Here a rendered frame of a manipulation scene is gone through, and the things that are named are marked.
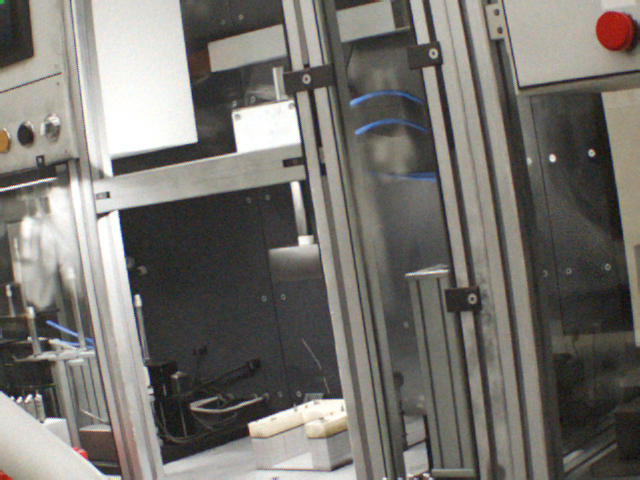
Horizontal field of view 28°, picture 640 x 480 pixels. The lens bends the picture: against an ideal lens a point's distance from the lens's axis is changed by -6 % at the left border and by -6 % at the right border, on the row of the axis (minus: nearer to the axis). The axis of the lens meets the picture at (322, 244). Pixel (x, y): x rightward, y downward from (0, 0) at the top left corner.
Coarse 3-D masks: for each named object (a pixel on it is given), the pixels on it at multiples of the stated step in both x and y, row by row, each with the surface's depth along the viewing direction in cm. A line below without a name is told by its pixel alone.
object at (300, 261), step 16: (304, 192) 181; (304, 208) 180; (304, 224) 180; (304, 240) 181; (272, 256) 181; (288, 256) 180; (304, 256) 178; (320, 256) 177; (272, 272) 182; (288, 272) 180; (304, 272) 179; (320, 272) 177
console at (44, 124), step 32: (32, 0) 178; (32, 32) 179; (64, 32) 176; (0, 64) 182; (32, 64) 179; (64, 64) 176; (0, 96) 185; (32, 96) 180; (64, 96) 176; (0, 128) 185; (32, 128) 180; (64, 128) 176; (0, 160) 186; (32, 160) 182; (64, 160) 178
